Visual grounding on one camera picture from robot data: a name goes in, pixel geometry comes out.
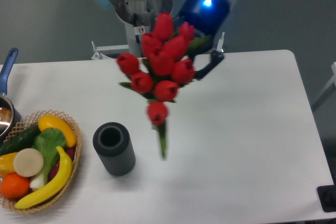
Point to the black device at edge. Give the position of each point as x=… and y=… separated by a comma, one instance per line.
x=327, y=197

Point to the dark red vegetable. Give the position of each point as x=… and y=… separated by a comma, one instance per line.
x=71, y=153

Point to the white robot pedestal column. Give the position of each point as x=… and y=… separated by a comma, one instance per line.
x=139, y=17

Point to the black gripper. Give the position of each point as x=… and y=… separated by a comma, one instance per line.
x=206, y=16

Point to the white frame at right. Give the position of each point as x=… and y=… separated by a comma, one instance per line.
x=325, y=92

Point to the yellow banana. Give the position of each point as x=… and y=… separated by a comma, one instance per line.
x=52, y=187

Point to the woven wicker basket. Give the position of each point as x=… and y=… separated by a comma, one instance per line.
x=28, y=122

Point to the yellow bell pepper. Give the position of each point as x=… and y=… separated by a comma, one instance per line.
x=6, y=164

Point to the dark grey ribbed vase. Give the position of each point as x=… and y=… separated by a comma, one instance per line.
x=113, y=145

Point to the green cucumber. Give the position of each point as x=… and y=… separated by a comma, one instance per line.
x=22, y=140

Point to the red tulip bouquet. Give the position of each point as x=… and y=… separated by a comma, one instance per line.
x=166, y=66

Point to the blue handled saucepan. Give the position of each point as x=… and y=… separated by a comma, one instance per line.
x=9, y=115

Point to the orange fruit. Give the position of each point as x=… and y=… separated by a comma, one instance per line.
x=14, y=186

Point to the green bok choy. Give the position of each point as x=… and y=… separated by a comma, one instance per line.
x=46, y=143

